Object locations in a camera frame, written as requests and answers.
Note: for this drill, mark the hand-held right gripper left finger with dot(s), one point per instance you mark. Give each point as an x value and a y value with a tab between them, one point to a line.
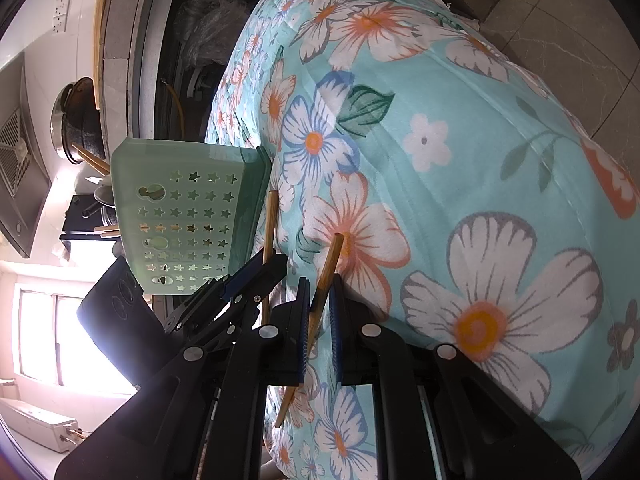
301	332

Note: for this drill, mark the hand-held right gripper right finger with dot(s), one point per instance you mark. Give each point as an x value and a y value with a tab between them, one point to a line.
336	332

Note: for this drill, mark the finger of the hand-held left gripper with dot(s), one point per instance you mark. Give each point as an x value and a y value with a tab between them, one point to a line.
245	270
265	282

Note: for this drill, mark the wooden chopstick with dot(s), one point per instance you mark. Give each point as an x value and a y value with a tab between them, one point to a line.
270	220
107	230
330	265
92	159

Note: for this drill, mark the green perforated utensil basket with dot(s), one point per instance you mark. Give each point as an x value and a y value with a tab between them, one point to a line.
200	170

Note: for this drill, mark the bright window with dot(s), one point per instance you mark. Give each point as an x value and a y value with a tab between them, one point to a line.
60	340

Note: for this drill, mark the black gas stove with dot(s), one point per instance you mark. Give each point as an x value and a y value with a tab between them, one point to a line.
75	222

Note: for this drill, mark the small black wok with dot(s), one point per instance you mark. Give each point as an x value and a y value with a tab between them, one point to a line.
106	205

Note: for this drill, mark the white water heater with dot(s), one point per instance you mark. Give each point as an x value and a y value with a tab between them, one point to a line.
35	422

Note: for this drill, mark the grey range hood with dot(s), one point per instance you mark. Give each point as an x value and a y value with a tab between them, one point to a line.
20	170

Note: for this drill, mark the large black cooking pot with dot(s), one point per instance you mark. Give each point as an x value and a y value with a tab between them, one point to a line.
87	120

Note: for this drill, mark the steel pot lid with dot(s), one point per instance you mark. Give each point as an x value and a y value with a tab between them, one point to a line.
57	120

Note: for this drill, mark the floral printed cloth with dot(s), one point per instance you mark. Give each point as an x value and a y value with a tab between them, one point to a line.
450	135

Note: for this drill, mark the clear plastic bag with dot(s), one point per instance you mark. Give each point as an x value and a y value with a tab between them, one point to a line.
210	30

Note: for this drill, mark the grey concrete kitchen counter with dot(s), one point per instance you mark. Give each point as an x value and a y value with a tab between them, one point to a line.
120	60

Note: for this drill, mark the white wall socket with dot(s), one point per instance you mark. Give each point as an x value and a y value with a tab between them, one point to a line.
61	13

